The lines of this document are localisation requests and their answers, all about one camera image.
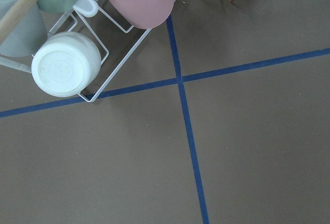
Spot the white plastic cup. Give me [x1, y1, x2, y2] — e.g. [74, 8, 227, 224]
[31, 31, 101, 97]

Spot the pale grey plastic cup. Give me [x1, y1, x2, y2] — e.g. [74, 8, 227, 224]
[1, 0, 47, 57]

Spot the white wire cup rack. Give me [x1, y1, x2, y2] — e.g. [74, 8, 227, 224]
[1, 0, 152, 102]

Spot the wooden rack handle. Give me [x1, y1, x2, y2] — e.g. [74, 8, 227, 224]
[1, 0, 37, 44]

